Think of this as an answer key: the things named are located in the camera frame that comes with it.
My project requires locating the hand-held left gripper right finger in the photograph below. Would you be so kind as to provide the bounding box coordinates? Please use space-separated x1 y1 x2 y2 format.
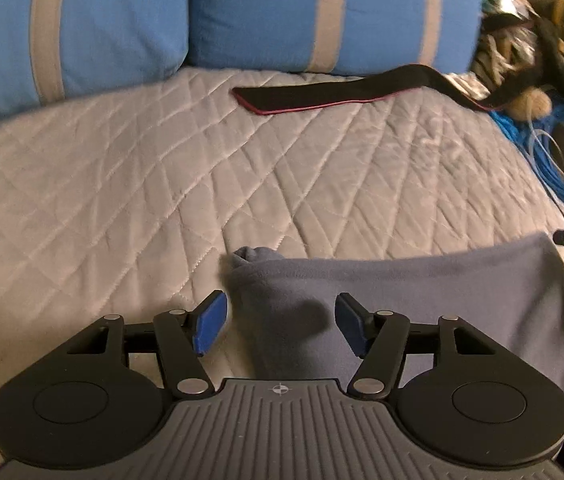
335 291 499 401

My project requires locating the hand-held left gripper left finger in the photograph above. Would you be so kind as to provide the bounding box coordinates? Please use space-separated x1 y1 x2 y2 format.
64 289 229 399

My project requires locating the quilted bedspread with lace trim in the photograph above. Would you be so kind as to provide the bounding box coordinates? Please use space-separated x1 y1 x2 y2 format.
0 66 564 461

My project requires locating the dark olive bag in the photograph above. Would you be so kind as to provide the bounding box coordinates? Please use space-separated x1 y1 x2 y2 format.
481 0 564 107

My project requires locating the blue pillow with grey stripes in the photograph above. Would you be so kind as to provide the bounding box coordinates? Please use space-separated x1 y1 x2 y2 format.
186 0 487 80
0 0 191 135

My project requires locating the blue cable coil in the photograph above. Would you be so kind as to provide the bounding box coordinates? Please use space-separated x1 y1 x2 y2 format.
491 104 564 222

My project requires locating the thin white cable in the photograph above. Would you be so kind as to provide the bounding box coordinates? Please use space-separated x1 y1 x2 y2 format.
526 129 564 223

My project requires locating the black strap with red edge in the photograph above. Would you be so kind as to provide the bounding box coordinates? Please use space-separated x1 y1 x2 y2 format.
231 61 549 117

